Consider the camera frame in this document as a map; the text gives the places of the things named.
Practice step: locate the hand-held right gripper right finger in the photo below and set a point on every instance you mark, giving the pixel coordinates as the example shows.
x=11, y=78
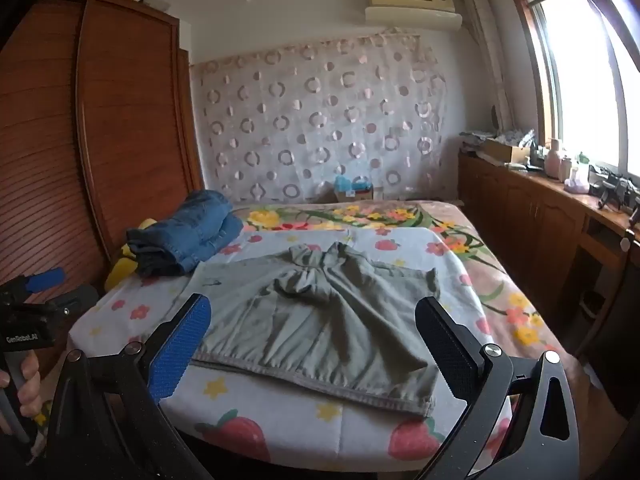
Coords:
x=450, y=347

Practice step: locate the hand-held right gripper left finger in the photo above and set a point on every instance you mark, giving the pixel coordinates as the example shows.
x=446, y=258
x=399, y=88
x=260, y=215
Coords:
x=179, y=352

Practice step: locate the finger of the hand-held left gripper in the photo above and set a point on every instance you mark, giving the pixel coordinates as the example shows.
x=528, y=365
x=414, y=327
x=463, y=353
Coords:
x=77, y=300
x=46, y=280

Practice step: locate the grey-green pants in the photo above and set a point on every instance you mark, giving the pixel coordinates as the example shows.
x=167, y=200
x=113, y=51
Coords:
x=320, y=320

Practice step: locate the person's left hand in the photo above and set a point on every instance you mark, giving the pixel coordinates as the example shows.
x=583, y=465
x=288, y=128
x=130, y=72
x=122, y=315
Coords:
x=29, y=390

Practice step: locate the yellow plush toy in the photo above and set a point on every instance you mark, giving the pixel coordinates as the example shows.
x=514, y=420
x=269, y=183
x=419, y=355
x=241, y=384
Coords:
x=120, y=265

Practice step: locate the peach floral bed sheet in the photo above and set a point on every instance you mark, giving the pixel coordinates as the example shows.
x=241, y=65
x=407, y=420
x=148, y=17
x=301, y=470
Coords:
x=505, y=290

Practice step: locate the folded blue jeans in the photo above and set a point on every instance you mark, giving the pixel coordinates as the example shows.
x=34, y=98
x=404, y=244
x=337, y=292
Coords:
x=185, y=232

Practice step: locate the brown wooden cabinet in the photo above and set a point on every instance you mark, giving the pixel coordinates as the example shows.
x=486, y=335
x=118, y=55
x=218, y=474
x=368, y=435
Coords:
x=540, y=240

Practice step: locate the white floral strawberry blanket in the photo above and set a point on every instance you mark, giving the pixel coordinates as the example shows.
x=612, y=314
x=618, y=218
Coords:
x=300, y=440

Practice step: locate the brown wooden wardrobe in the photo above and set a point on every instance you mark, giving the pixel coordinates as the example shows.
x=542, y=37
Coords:
x=100, y=135

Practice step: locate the blue toy on box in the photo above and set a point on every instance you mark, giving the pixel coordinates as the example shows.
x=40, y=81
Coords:
x=350, y=183

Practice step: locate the pink plastic container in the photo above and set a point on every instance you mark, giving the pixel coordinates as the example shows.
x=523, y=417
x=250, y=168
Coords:
x=577, y=182

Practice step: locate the small white bottle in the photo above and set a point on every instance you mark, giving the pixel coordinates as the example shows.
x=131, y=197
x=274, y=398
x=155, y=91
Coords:
x=566, y=169

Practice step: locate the pile of patterned cloth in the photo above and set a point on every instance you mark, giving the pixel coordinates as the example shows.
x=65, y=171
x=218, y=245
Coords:
x=480, y=136

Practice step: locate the pink pump bottle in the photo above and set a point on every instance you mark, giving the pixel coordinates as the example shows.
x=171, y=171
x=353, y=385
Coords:
x=553, y=160

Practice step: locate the black folding device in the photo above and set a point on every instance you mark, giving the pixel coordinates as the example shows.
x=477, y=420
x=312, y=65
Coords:
x=612, y=185

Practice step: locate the circle-patterned sheer curtain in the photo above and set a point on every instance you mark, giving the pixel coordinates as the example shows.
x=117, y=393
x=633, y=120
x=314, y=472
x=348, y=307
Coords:
x=320, y=115

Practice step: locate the white window curtain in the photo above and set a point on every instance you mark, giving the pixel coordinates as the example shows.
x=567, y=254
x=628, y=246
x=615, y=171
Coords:
x=487, y=50

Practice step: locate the window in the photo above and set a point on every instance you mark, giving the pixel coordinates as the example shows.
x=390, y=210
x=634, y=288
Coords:
x=585, y=75

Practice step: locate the wall air conditioner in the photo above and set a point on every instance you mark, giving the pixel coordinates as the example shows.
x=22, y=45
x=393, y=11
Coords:
x=412, y=7

